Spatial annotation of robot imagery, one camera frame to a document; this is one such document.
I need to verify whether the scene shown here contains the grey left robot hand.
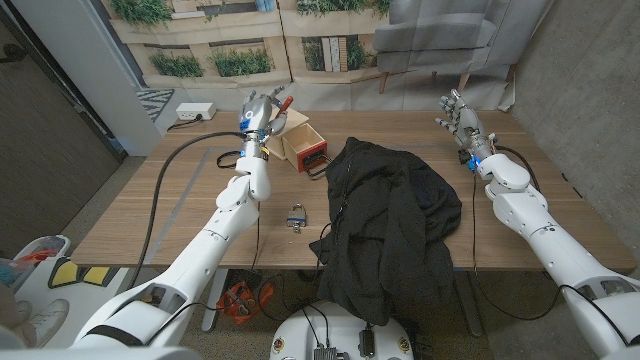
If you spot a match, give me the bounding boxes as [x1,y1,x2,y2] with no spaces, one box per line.
[237,85,291,150]

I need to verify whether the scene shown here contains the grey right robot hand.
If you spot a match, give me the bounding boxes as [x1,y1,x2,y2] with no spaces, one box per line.
[433,88,496,162]

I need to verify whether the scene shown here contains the black elastic band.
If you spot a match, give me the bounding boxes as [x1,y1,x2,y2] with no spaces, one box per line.
[215,149,242,170]

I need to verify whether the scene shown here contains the wooden box with drawer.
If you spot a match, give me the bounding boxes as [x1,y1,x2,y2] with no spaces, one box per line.
[281,122,333,178]

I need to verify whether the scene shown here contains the black trousers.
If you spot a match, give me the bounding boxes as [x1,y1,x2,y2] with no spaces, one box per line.
[308,136,464,327]

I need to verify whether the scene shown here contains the person leg brown trousers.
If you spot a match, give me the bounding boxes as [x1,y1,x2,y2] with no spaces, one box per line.
[0,284,31,346]

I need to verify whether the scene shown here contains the wooden box with slot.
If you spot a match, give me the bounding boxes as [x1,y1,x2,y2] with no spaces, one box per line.
[264,107,311,161]

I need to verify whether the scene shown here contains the white power strip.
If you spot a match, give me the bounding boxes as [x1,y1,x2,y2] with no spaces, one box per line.
[175,102,218,122]

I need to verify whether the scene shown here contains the silver blue padlock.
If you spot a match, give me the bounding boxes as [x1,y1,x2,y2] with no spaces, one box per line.
[286,202,308,235]

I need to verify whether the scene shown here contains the dark table leg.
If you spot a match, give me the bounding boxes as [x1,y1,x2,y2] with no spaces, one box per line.
[452,269,485,338]

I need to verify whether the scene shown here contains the orange tool bundle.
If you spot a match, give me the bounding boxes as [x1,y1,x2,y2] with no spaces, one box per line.
[215,279,276,325]

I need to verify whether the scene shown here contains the white table leg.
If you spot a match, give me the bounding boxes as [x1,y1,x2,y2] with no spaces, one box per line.
[200,268,230,333]

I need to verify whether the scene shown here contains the dark wood-grain door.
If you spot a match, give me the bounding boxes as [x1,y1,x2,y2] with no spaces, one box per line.
[0,7,127,261]

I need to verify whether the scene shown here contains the yellow black-edged pad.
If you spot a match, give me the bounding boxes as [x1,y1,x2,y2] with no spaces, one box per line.
[79,266,115,288]

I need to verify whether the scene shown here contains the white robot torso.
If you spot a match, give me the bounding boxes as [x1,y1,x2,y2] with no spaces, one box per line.
[268,300,415,360]

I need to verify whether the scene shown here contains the white plastic bin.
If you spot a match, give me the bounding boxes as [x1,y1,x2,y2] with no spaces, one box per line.
[13,234,72,291]

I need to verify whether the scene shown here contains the clear plastic storage box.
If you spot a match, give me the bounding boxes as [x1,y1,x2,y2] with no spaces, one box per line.
[0,258,35,296]

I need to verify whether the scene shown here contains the white sneaker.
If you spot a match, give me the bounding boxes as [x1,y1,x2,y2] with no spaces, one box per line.
[22,298,70,347]

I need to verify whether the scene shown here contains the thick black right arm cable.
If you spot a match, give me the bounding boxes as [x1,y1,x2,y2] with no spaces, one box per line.
[494,145,542,194]

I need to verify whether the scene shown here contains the black power strip cord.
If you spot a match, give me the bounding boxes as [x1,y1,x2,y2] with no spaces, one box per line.
[166,113,205,132]

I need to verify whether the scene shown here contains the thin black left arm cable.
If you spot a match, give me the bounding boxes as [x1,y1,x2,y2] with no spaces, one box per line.
[142,213,262,347]

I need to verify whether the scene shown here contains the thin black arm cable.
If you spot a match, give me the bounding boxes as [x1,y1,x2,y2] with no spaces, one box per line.
[142,213,262,347]
[469,169,631,349]

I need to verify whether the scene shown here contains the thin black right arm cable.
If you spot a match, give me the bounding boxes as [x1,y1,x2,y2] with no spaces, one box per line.
[469,169,631,349]

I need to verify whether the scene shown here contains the black door handle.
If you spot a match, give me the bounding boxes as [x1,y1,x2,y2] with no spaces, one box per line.
[0,43,30,64]

